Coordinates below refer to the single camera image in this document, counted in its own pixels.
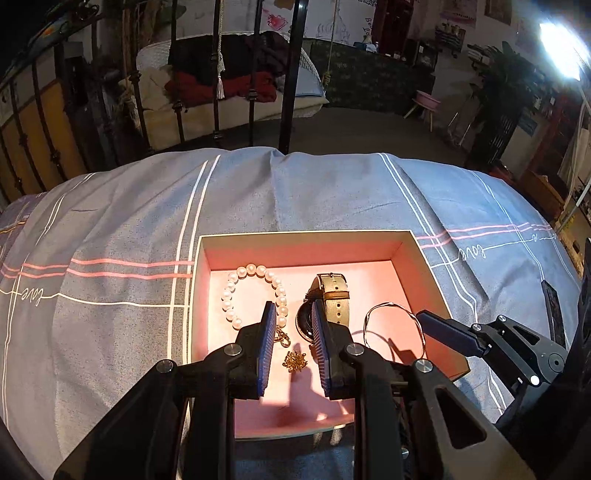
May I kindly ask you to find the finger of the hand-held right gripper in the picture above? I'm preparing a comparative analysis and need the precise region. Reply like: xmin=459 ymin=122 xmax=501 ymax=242
xmin=416 ymin=310 xmax=497 ymax=359
xmin=541 ymin=279 xmax=567 ymax=348

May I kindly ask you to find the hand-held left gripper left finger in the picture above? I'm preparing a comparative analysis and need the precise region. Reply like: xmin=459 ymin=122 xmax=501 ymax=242
xmin=53 ymin=301 xmax=278 ymax=480

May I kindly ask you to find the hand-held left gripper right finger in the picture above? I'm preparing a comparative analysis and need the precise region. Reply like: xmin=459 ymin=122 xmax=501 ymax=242
xmin=310 ymin=302 xmax=539 ymax=480

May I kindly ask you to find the thin silver bangle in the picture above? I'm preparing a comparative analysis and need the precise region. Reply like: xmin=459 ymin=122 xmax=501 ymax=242
xmin=363 ymin=301 xmax=428 ymax=361

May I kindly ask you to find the beige strap wristwatch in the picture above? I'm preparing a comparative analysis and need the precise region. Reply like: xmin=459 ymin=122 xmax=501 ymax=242
xmin=294 ymin=272 xmax=352 ymax=345

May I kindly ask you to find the white pearl bracelet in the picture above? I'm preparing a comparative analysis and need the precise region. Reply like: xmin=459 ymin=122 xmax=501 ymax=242
xmin=221 ymin=264 xmax=291 ymax=349

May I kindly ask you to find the pink cardboard box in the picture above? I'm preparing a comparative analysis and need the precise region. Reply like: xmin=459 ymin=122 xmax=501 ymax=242
xmin=190 ymin=229 xmax=471 ymax=439

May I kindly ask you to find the grey striped blanket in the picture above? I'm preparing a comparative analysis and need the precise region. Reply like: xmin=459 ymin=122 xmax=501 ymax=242
xmin=0 ymin=147 xmax=583 ymax=480

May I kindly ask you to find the pink stool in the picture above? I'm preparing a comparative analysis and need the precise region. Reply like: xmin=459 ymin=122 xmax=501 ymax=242
xmin=404 ymin=89 xmax=441 ymax=132

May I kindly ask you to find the tall green plant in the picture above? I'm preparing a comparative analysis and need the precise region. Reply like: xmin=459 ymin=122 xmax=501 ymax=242
xmin=465 ymin=41 xmax=537 ymax=168

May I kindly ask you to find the dark patterned sofa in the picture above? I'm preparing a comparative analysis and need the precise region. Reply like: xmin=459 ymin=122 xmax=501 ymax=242
xmin=308 ymin=39 xmax=435 ymax=112

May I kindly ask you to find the red cloth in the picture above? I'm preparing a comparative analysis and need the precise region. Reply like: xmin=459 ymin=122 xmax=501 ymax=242
xmin=165 ymin=70 xmax=279 ymax=104

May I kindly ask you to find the dark clothes pile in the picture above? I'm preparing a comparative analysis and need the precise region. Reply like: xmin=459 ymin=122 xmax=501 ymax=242
xmin=168 ymin=31 xmax=304 ymax=80

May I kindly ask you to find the dark red wooden cabinet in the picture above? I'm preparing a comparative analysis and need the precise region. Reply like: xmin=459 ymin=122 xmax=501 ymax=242
xmin=371 ymin=0 xmax=417 ymax=57

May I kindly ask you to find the white tassel cord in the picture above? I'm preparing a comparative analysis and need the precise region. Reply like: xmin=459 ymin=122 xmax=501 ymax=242
xmin=215 ymin=0 xmax=227 ymax=99

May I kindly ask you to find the black iron bed frame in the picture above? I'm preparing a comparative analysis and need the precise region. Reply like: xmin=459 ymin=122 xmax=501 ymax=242
xmin=0 ymin=0 xmax=311 ymax=205

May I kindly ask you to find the hanging rope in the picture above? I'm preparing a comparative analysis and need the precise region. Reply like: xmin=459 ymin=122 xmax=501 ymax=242
xmin=324 ymin=0 xmax=341 ymax=86

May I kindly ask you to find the wall poster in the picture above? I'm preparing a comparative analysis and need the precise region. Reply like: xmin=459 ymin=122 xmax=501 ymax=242
xmin=440 ymin=0 xmax=477 ymax=27

